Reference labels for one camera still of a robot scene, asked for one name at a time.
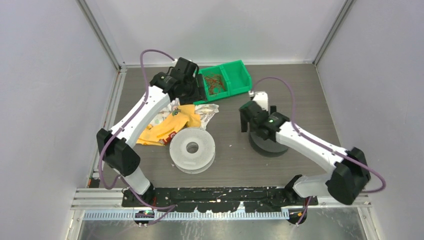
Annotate dark grey cable spool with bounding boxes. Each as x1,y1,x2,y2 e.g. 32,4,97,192
248,131,289,158

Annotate white plastic cable spool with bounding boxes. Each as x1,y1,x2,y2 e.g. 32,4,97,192
169,127,216,175

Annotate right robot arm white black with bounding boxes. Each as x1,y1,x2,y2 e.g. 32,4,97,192
239,100,371,205

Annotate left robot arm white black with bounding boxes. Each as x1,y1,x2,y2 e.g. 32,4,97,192
96,57,206,207

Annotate floral patterned cloth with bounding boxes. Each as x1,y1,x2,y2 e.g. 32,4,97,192
147,99,219,130

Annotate green three-compartment bin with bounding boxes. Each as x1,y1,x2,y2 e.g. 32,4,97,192
194,60,252,105

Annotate yellow snack bag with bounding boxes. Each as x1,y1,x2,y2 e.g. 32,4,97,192
136,104,201,146

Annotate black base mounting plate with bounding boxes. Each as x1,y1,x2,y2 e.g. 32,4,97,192
141,186,308,213

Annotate red wire bundle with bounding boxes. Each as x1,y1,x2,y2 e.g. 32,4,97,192
203,74,227,97

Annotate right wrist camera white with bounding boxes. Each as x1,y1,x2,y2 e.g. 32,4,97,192
248,90,269,111

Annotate white slotted cable duct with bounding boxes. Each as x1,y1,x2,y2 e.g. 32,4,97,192
82,209,290,221

